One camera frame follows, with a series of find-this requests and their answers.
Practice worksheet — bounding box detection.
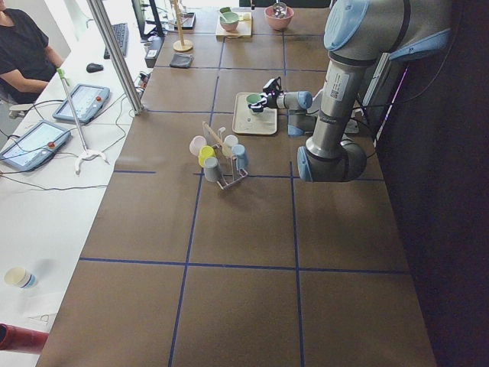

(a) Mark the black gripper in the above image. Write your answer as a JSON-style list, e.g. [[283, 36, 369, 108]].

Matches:
[[250, 89, 278, 115]]

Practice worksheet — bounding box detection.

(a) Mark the mint green cup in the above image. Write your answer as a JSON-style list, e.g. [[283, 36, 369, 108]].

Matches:
[[246, 93, 261, 109]]

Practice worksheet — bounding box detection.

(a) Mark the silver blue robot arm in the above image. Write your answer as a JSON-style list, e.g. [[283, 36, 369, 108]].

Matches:
[[248, 1, 452, 182]]

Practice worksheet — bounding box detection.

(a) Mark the cream rabbit tray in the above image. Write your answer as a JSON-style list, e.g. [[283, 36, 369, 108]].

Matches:
[[232, 93, 278, 135]]

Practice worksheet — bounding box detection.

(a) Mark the white cup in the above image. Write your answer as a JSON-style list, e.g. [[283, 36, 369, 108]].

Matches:
[[224, 135, 239, 149]]

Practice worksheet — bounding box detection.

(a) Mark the light blue cup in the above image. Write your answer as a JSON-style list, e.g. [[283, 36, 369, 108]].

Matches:
[[232, 144, 248, 170]]

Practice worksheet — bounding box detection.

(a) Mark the yellow cup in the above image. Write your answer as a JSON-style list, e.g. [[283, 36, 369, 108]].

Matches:
[[198, 145, 215, 167]]

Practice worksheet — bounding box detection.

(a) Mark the pink cup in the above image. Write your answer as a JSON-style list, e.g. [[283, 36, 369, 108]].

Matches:
[[189, 135, 207, 157]]

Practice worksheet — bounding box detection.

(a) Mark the grey cup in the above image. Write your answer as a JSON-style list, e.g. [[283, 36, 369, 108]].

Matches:
[[203, 157, 222, 183]]

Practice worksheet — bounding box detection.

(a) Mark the paper cup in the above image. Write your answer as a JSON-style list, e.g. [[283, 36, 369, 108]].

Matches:
[[4, 267, 37, 289]]

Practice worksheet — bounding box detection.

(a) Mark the wooden cutting board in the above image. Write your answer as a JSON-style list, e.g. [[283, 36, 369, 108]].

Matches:
[[215, 11, 253, 38]]

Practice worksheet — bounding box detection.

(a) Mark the pink bowl with ice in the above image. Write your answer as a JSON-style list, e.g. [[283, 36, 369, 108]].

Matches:
[[264, 6, 294, 31]]

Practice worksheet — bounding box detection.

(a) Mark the green bowl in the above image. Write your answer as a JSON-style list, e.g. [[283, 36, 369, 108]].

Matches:
[[219, 11, 239, 32]]

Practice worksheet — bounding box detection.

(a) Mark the folded grey cloth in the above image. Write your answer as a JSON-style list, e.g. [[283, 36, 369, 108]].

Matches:
[[169, 53, 193, 69]]

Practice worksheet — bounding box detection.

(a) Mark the metal scoop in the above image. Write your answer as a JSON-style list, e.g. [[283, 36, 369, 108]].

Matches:
[[272, 0, 287, 18]]

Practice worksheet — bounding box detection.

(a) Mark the wooden mug tree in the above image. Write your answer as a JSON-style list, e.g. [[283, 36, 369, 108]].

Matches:
[[171, 0, 193, 53]]

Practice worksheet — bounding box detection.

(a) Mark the black box with label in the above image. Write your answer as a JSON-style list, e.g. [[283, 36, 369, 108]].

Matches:
[[144, 37, 164, 68]]

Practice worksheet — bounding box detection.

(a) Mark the black monitor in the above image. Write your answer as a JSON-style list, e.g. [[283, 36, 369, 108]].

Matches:
[[131, 0, 165, 41]]

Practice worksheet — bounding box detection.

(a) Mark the black keyboard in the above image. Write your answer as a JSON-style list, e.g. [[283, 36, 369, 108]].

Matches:
[[112, 23, 129, 57]]

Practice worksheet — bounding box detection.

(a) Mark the far teach pendant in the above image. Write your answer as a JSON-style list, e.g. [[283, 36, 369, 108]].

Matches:
[[52, 83, 110, 124]]

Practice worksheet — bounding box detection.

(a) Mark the teach pendant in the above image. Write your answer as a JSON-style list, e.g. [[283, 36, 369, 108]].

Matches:
[[1, 120, 71, 171], [52, 83, 110, 124]]

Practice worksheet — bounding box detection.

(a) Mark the black computer mouse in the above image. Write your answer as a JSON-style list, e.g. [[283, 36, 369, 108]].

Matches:
[[86, 63, 104, 73]]

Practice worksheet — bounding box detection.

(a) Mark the metal rod grabber tool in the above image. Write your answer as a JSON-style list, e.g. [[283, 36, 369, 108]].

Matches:
[[57, 68, 108, 174]]

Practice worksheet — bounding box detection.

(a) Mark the near teach pendant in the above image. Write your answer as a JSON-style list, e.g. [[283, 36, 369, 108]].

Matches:
[[1, 120, 71, 171]]

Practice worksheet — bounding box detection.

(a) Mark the seated person black shirt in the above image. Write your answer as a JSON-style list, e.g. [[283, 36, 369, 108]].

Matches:
[[1, 2, 64, 104]]

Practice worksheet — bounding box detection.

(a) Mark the red cylinder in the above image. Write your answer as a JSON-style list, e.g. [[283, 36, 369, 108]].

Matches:
[[1, 323, 49, 355]]

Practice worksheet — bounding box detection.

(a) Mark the white wire cup rack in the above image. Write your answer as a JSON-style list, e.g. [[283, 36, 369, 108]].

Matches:
[[202, 122, 248, 190]]

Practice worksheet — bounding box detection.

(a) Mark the aluminium frame post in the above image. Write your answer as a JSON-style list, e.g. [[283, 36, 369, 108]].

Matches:
[[87, 0, 144, 115]]

